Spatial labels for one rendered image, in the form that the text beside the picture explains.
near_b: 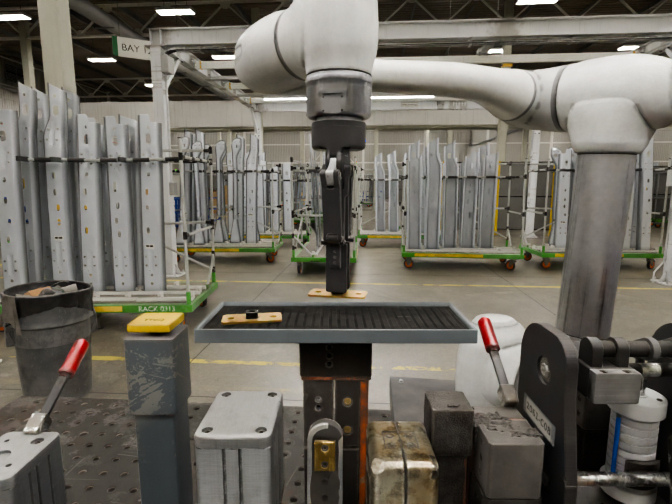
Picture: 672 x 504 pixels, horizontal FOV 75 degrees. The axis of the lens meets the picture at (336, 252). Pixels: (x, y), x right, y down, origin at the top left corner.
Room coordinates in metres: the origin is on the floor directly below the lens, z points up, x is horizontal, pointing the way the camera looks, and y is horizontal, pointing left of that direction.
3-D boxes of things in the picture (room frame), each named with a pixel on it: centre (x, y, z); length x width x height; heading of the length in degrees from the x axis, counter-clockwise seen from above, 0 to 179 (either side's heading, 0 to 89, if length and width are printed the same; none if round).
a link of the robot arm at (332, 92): (0.62, 0.00, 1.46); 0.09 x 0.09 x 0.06
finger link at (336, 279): (0.61, 0.00, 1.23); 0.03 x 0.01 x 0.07; 79
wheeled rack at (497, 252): (7.33, -2.07, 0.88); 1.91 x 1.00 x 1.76; 83
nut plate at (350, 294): (0.62, 0.00, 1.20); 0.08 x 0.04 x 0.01; 79
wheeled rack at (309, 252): (7.39, 0.13, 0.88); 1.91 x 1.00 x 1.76; 177
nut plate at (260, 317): (0.60, 0.12, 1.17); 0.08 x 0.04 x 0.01; 99
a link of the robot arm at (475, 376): (1.02, -0.39, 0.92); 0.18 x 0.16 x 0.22; 41
